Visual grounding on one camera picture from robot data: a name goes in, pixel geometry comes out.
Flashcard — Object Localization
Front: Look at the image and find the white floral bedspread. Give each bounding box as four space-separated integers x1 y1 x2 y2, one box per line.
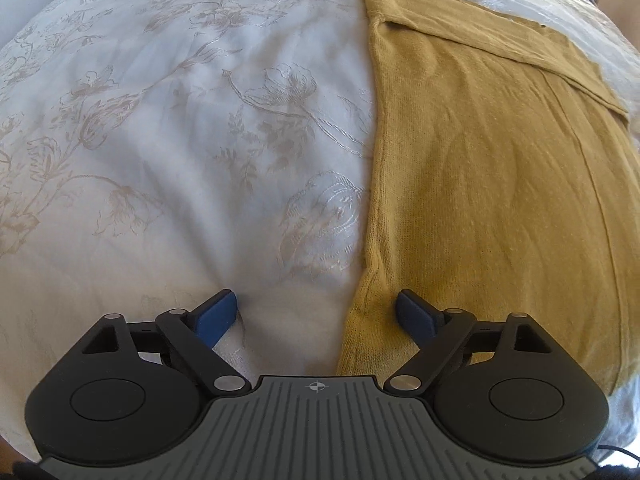
0 0 640 461

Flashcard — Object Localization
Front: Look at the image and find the yellow knit sweater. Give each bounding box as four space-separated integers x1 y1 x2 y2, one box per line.
337 0 632 392

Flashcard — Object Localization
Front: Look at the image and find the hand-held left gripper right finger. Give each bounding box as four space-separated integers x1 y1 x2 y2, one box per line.
384 289 547 392

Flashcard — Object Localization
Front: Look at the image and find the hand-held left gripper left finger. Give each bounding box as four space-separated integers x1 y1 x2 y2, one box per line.
82 289 252 394

